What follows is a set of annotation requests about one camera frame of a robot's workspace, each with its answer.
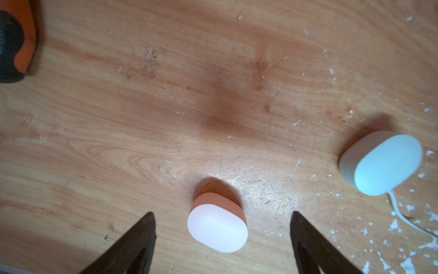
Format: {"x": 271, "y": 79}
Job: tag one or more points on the orange handled screwdriver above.
{"x": 18, "y": 39}

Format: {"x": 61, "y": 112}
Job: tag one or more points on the pink earbud case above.
{"x": 218, "y": 223}

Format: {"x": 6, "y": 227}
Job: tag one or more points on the mint green earbud case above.
{"x": 381, "y": 161}

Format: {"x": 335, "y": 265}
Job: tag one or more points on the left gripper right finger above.
{"x": 314, "y": 254}

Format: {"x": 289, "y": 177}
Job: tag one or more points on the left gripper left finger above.
{"x": 132, "y": 253}

